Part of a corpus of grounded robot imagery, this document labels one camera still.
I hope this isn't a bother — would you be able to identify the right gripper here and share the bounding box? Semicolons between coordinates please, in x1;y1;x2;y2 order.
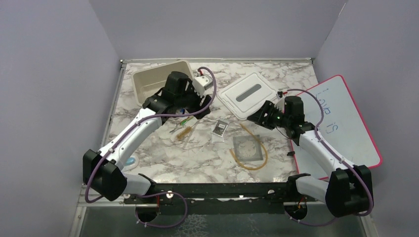
248;100;291;130

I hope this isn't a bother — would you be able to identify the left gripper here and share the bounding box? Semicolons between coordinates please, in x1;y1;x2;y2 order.
174;80;210;118

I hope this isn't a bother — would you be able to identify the clear glass pipette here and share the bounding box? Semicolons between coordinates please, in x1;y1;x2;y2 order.
182;120;202;150

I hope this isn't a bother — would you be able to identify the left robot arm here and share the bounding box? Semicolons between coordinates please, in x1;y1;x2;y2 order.
83;71;217;203

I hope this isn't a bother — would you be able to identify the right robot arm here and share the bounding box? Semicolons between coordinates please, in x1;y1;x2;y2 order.
247;96;374;217

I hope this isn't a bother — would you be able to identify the green yellow spoon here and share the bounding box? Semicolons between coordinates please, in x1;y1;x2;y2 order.
180;116;193;126

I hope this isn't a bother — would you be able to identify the white plastic lid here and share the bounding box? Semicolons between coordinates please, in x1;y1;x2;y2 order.
217;72;277;120

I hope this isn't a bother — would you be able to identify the yellow rubber tube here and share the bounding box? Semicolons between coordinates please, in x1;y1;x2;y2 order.
229;123;269;171

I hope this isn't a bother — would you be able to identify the beige plastic bin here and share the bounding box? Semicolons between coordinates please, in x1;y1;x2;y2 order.
131;60;193;106

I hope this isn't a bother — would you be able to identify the pink framed whiteboard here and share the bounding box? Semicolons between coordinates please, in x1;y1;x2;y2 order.
297;75;382;168

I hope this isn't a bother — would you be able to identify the blue item in bag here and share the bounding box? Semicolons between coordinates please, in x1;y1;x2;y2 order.
126;157;136;166

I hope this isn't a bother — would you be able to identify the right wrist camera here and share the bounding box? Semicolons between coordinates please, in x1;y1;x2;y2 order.
275;91;286;111

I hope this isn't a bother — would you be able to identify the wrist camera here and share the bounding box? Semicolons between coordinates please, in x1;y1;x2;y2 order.
192;76;212;97
275;91;286;111

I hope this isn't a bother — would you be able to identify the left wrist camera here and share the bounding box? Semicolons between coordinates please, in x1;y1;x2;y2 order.
192;76;212;97

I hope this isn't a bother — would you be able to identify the black base frame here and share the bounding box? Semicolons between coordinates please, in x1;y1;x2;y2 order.
124;183;314;215

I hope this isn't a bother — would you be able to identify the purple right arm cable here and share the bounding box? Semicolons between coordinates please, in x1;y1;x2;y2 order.
283;89;375;227

